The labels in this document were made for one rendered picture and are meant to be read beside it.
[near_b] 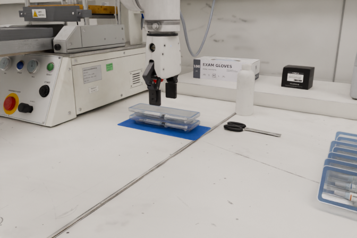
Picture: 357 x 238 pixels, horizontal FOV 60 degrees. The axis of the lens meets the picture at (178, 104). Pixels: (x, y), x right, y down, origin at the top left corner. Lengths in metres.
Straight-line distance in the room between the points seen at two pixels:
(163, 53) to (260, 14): 0.68
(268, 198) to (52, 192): 0.34
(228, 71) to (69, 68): 0.57
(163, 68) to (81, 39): 0.28
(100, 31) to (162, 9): 0.30
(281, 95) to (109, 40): 0.55
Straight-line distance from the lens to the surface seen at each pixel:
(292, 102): 0.99
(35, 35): 0.89
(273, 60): 1.31
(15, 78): 0.99
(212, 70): 1.17
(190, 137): 0.73
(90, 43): 0.93
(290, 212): 0.50
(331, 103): 0.97
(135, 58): 1.09
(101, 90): 0.96
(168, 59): 0.73
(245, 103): 0.89
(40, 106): 0.89
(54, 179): 0.59
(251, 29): 1.33
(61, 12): 1.00
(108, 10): 1.08
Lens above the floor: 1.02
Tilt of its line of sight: 16 degrees down
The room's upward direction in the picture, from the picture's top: straight up
